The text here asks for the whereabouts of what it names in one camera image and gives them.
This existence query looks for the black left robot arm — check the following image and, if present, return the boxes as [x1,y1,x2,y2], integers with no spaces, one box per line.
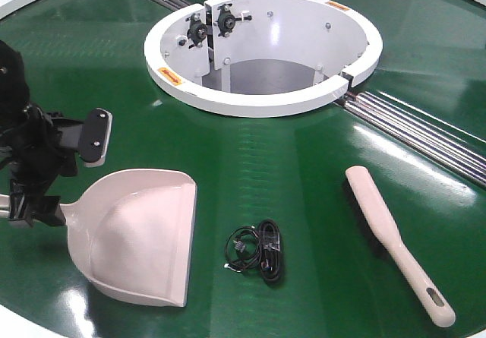
[1,43,112,226]

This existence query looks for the left gripper finger pad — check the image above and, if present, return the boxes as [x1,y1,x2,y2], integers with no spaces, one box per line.
[56,108,112,167]

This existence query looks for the right steel roller bars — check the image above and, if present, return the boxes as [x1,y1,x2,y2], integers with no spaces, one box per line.
[336,91,485,187]

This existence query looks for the white inner conveyor ring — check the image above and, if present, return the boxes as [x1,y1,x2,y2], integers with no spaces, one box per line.
[144,0,384,118]

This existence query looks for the right black bearing block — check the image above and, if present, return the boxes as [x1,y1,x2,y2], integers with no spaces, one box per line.
[216,3,253,37]

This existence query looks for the thin black sensor wire bundle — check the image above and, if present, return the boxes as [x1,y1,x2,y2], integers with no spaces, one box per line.
[223,226,264,273]

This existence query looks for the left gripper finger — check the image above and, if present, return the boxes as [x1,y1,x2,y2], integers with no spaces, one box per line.
[8,180,66,227]

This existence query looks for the black cable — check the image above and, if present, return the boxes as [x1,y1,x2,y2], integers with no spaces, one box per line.
[255,219,284,285]

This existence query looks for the beige hand brush black bristles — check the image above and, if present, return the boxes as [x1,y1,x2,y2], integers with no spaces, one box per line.
[345,166,456,327]

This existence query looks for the beige plastic dustpan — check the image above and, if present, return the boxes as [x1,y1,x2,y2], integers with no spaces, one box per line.
[0,168,198,308]

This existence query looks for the left black bearing block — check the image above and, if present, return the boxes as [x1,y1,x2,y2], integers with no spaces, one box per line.
[186,13,208,49]

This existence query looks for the black bearing block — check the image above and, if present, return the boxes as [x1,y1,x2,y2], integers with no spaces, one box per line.
[186,13,208,49]
[216,3,253,37]

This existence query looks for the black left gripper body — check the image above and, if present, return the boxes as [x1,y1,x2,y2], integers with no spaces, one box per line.
[1,103,78,195]

